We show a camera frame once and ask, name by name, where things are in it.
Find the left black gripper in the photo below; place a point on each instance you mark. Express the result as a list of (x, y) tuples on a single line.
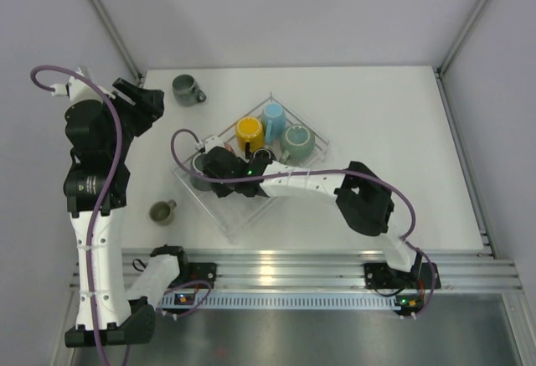
[(150, 101)]

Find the dark green cup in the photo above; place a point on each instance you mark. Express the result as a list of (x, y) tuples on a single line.
[(196, 167)]

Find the yellow enamel mug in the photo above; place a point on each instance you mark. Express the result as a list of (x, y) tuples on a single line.
[(249, 134)]

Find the black mug white interior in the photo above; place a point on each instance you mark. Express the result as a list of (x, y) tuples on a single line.
[(264, 153)]

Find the light blue mug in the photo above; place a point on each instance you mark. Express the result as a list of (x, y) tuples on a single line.
[(273, 119)]

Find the teal speckled ceramic mug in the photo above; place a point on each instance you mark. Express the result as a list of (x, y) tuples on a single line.
[(297, 143)]

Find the pink coral mug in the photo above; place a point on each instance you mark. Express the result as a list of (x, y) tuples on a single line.
[(229, 148)]

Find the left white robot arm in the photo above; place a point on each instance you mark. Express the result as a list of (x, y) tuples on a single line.
[(101, 126)]

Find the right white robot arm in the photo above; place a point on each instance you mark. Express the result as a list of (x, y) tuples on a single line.
[(364, 200)]

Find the dark grey glazed mug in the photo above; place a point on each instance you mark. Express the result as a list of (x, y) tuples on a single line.
[(186, 91)]

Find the olive beige small mug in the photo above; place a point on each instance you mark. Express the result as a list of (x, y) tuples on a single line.
[(162, 212)]

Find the left aluminium frame post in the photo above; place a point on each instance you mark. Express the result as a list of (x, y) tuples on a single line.
[(117, 40)]

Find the aluminium frame post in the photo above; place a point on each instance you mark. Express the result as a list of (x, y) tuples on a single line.
[(117, 40), (463, 34)]

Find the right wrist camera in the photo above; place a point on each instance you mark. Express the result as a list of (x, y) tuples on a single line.
[(208, 143)]

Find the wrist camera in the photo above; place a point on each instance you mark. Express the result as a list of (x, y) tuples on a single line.
[(208, 143), (75, 89)]

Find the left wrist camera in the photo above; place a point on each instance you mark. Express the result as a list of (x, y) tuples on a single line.
[(75, 89)]

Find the perforated cable duct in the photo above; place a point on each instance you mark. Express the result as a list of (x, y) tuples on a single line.
[(279, 301)]

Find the right aluminium frame post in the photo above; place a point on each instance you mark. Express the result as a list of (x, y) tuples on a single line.
[(463, 34)]

